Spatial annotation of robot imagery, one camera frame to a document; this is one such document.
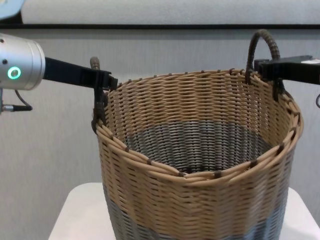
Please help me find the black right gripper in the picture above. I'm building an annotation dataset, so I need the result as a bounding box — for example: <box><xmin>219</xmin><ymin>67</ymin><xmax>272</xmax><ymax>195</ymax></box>
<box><xmin>254</xmin><ymin>54</ymin><xmax>320</xmax><ymax>85</ymax></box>

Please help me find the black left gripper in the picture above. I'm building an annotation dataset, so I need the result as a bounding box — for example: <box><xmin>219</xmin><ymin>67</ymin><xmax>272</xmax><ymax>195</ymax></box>
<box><xmin>44</xmin><ymin>56</ymin><xmax>119</xmax><ymax>91</ymax></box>

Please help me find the woven tricolour laundry basket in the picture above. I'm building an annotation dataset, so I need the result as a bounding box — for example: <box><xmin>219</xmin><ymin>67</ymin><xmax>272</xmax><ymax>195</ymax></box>
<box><xmin>89</xmin><ymin>28</ymin><xmax>305</xmax><ymax>240</ymax></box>

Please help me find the black wall rail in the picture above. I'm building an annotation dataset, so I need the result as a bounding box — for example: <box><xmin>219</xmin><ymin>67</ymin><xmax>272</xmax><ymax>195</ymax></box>
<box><xmin>0</xmin><ymin>22</ymin><xmax>320</xmax><ymax>30</ymax></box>

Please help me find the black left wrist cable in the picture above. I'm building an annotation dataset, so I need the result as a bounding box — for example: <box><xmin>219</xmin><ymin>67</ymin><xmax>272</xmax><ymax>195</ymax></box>
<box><xmin>0</xmin><ymin>88</ymin><xmax>34</xmax><ymax>113</ymax></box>

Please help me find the white wall board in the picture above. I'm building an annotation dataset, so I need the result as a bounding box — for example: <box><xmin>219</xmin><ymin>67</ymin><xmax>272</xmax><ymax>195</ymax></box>
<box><xmin>21</xmin><ymin>0</ymin><xmax>320</xmax><ymax>25</ymax></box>

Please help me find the white pedestal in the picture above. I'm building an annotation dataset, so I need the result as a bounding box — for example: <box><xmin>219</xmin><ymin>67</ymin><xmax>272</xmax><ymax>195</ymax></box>
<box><xmin>47</xmin><ymin>181</ymin><xmax>320</xmax><ymax>240</ymax></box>

